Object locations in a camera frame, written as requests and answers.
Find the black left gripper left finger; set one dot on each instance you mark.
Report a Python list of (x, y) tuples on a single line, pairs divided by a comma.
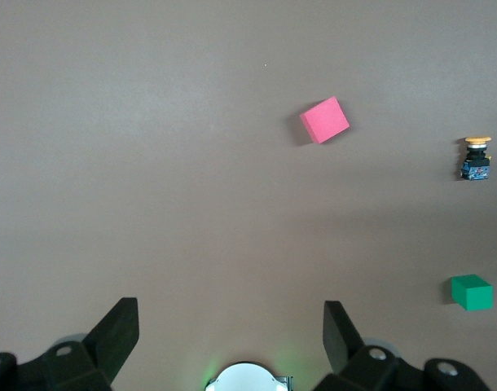
[(110, 338)]

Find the pink foam cube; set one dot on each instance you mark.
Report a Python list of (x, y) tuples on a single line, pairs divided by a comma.
[(325, 120)]

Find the orange cap push button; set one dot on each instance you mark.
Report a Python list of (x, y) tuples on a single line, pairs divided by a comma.
[(476, 163)]

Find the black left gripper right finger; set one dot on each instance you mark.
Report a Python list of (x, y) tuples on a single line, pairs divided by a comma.
[(342, 342)]

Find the green foam cube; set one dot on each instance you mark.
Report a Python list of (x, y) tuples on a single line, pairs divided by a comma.
[(474, 293)]

